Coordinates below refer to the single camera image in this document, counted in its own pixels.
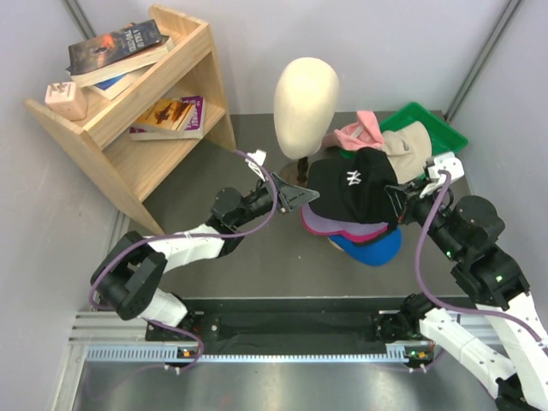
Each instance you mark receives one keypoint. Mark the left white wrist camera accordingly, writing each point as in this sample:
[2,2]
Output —
[255,161]

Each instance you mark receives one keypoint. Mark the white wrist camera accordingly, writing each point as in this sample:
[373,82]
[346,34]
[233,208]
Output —
[439,169]
[255,161]

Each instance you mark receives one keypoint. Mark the dark cover paperback book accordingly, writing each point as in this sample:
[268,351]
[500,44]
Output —
[109,55]

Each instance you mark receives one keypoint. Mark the cream mannequin head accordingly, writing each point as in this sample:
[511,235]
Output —
[304,104]

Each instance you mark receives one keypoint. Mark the beige bucket hat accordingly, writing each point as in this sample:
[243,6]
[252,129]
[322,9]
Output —
[407,150]

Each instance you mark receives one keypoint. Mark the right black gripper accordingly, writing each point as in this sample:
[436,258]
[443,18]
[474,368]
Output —
[411,193]

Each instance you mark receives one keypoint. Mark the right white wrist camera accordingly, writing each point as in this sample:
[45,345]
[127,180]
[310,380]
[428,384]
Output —
[439,169]

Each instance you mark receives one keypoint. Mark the light pink cap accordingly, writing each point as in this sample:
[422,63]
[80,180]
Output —
[363,133]

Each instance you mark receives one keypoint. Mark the green plastic bin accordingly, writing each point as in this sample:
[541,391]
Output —
[443,137]

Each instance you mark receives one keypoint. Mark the round wooden hat stand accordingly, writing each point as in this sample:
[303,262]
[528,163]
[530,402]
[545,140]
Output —
[335,245]

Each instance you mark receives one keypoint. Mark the magenta cap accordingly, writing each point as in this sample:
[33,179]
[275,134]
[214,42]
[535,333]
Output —
[358,239]

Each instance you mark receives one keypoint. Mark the lavender cap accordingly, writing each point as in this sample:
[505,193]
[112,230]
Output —
[324,226]

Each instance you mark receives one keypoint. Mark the blue cap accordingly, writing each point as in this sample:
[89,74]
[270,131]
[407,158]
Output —
[374,255]

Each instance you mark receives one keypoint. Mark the orange purple paperback book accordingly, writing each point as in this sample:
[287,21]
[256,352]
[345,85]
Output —
[171,119]

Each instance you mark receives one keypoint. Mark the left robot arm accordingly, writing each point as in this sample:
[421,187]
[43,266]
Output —
[127,280]

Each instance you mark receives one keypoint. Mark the grey cable duct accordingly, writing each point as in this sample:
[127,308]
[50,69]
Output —
[181,353]

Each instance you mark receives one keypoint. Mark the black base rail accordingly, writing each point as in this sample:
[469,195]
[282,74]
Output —
[298,325]

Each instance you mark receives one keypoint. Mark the wooden bookshelf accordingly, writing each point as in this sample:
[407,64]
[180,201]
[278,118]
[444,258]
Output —
[128,171]

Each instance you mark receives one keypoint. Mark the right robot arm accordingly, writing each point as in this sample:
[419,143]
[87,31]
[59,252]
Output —
[501,340]

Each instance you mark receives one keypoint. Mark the dark wooden mannequin stand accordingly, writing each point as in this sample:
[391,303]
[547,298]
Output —
[296,173]

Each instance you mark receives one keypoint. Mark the pink power adapter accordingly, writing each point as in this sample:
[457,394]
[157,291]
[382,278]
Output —
[67,100]

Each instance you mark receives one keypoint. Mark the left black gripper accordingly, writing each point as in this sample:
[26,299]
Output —
[292,197]

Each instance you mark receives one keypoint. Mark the black beige cap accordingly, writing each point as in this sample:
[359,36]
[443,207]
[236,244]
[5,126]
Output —
[353,189]

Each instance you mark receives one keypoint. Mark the blue cover book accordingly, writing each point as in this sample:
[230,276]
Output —
[111,88]

